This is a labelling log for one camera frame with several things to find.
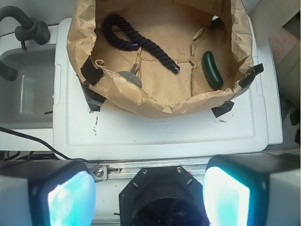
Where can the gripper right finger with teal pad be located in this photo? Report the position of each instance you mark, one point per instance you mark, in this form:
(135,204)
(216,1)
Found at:
(253,189)

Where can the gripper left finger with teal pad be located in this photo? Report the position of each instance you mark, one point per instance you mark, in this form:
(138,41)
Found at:
(46,193)

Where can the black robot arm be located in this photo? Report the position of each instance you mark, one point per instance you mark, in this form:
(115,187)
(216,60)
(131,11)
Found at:
(162,197)

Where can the white plastic bin lid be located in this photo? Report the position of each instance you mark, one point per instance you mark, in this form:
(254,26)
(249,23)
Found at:
(114,135)

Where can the grey sink basin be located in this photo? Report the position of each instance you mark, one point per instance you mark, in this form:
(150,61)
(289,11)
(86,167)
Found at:
(27,102)

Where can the black tape piece right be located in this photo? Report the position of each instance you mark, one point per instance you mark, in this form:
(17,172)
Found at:
(251,73)

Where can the black tape piece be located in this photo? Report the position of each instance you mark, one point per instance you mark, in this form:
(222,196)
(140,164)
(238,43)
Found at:
(251,73)
(90,72)

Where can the green toy cucumber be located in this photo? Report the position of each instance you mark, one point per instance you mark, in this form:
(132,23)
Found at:
(211,71)

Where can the black tape piece left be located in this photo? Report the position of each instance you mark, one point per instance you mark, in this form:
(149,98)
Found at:
(90,72)

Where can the grey plush toy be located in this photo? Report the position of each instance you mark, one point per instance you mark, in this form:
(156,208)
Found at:
(131,77)

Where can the brown paper bag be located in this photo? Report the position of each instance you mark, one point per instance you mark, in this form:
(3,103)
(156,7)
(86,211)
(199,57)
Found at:
(167,39)

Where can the black faucet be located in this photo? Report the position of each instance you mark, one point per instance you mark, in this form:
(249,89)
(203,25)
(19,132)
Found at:
(29,28)

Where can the aluminium rail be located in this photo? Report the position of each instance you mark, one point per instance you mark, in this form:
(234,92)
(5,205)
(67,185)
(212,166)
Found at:
(112,170)

